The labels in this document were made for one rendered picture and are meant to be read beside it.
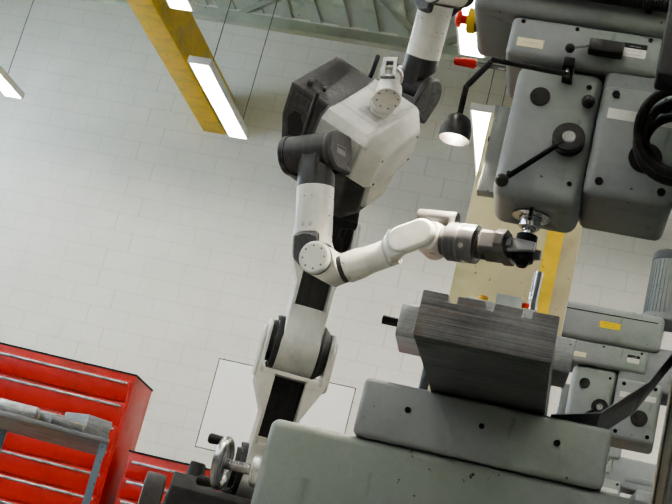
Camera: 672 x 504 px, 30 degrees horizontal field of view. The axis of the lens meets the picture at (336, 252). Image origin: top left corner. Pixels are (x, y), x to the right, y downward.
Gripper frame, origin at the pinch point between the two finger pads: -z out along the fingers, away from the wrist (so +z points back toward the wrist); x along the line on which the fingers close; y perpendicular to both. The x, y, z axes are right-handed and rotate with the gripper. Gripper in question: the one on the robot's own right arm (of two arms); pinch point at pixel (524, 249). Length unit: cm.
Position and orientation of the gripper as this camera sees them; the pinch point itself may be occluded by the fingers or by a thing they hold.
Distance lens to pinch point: 276.0
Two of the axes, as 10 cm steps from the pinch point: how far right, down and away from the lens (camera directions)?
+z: -8.9, -1.1, 4.4
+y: -2.5, 9.3, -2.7
